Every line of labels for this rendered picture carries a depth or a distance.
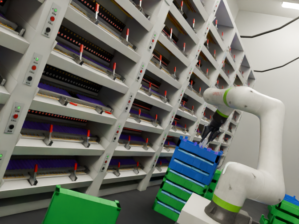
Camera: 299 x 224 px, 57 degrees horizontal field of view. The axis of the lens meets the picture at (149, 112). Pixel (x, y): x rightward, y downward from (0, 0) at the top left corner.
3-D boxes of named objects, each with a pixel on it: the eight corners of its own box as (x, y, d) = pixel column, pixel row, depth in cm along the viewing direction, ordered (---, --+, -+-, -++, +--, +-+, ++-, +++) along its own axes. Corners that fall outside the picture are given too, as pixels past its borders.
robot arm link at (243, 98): (257, 115, 133) (266, 92, 133) (234, 106, 131) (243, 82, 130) (239, 112, 151) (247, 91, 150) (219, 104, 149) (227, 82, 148)
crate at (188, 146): (219, 161, 204) (223, 151, 203) (216, 163, 185) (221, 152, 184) (182, 145, 214) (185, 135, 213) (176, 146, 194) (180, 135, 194)
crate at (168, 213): (195, 221, 205) (199, 211, 205) (190, 229, 186) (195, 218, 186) (159, 202, 215) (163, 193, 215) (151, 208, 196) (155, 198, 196)
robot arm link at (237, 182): (251, 218, 115) (268, 175, 114) (217, 207, 112) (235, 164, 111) (236, 204, 128) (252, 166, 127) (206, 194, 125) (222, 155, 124)
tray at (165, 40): (187, 66, 222) (198, 52, 220) (155, 38, 169) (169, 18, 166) (169, 54, 231) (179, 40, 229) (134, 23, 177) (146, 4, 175)
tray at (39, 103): (113, 125, 162) (122, 112, 160) (26, 108, 108) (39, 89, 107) (92, 105, 171) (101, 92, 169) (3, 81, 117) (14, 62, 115)
